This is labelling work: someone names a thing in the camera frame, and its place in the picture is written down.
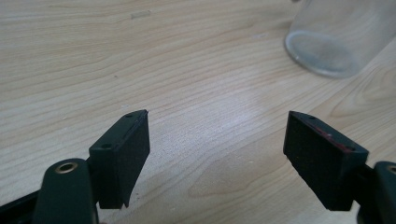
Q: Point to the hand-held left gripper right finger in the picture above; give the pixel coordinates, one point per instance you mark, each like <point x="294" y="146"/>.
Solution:
<point x="320" y="161"/>

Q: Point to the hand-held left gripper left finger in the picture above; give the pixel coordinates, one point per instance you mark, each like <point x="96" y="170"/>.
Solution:
<point x="120" y="161"/>

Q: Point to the clear glass jar with hinged lid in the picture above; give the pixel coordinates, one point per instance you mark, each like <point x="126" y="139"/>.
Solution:
<point x="330" y="37"/>

